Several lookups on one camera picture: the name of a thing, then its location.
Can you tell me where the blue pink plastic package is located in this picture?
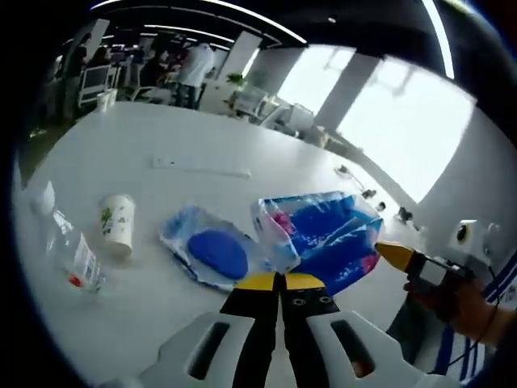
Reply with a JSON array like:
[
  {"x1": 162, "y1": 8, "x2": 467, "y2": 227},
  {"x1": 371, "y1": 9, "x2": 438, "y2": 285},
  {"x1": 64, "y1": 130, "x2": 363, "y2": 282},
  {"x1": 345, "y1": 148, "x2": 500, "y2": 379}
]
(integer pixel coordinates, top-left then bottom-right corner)
[{"x1": 250, "y1": 189, "x2": 385, "y2": 297}]

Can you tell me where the large window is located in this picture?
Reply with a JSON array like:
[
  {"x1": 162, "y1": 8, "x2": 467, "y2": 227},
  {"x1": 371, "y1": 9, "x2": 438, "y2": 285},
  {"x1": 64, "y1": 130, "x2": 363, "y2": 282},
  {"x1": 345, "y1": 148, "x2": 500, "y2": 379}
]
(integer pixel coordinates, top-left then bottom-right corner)
[
  {"x1": 337, "y1": 60, "x2": 474, "y2": 204},
  {"x1": 277, "y1": 44, "x2": 357, "y2": 120}
]

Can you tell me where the white mesh office chair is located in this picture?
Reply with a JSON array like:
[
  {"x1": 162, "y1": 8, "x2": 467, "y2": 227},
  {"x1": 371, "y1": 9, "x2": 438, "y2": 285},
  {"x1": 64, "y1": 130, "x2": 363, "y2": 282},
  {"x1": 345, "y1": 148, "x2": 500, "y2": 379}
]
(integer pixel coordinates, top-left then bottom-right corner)
[{"x1": 79, "y1": 65, "x2": 116, "y2": 107}]

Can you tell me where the clear bag with blue pad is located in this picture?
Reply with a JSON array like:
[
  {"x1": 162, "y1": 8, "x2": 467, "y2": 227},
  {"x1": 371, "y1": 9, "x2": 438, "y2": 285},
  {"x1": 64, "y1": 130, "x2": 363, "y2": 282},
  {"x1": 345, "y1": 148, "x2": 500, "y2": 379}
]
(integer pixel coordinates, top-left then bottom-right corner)
[{"x1": 158, "y1": 205, "x2": 270, "y2": 293}]

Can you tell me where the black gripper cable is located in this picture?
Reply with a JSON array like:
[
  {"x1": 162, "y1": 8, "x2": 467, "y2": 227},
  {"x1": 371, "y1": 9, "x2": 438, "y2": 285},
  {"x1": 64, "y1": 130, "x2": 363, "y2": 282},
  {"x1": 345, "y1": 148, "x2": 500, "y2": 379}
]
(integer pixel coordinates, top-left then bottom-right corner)
[{"x1": 442, "y1": 258, "x2": 504, "y2": 367}]

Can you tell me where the person's right hand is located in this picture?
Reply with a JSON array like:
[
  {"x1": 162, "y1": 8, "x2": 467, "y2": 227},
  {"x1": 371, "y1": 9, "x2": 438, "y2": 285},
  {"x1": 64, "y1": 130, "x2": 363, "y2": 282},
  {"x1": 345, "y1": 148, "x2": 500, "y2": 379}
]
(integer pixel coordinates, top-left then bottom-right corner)
[{"x1": 403, "y1": 277, "x2": 490, "y2": 341}]

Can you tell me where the leaf print paper cup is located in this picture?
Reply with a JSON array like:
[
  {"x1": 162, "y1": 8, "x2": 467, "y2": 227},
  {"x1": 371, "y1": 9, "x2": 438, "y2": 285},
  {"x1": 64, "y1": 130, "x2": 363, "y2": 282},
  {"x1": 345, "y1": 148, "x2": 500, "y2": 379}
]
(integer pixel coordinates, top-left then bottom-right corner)
[{"x1": 97, "y1": 193, "x2": 137, "y2": 259}]

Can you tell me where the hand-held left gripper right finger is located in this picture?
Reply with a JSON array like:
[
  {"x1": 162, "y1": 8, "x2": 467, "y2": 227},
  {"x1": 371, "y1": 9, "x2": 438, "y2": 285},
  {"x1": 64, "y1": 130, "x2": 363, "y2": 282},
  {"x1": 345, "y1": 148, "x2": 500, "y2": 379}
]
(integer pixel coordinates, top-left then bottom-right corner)
[{"x1": 280, "y1": 272, "x2": 464, "y2": 388}]

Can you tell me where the white power strip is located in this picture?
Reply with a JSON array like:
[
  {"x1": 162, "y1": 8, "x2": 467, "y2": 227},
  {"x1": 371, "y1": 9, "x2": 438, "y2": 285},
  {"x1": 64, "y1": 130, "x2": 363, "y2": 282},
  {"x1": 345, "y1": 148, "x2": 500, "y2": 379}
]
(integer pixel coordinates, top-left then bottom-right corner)
[{"x1": 152, "y1": 156, "x2": 252, "y2": 179}]

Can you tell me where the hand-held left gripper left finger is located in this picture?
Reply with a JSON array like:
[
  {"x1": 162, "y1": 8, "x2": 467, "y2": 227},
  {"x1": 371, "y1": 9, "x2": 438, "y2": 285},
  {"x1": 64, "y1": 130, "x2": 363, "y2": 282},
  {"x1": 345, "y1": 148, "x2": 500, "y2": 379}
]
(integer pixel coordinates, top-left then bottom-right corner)
[{"x1": 99, "y1": 272, "x2": 280, "y2": 388}]

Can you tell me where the curved ceiling light strip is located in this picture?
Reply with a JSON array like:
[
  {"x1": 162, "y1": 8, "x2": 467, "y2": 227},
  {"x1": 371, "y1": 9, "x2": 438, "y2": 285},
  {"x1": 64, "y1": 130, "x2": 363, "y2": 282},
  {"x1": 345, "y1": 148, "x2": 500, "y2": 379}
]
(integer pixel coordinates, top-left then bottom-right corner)
[
  {"x1": 89, "y1": 0, "x2": 307, "y2": 44},
  {"x1": 422, "y1": 0, "x2": 456, "y2": 81}
]

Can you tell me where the green potted plant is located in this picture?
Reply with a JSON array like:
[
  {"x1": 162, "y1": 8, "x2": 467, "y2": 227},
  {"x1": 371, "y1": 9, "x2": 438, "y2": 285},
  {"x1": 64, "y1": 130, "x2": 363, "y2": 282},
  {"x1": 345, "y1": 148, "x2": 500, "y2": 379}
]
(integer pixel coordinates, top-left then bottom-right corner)
[{"x1": 225, "y1": 71, "x2": 248, "y2": 91}]

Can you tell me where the clear plastic water bottle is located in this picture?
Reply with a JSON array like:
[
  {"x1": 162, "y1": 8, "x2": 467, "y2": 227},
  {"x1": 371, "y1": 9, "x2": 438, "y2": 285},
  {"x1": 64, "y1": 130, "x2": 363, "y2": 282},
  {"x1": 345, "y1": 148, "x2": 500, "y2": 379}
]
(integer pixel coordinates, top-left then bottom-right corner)
[{"x1": 28, "y1": 180, "x2": 107, "y2": 295}]

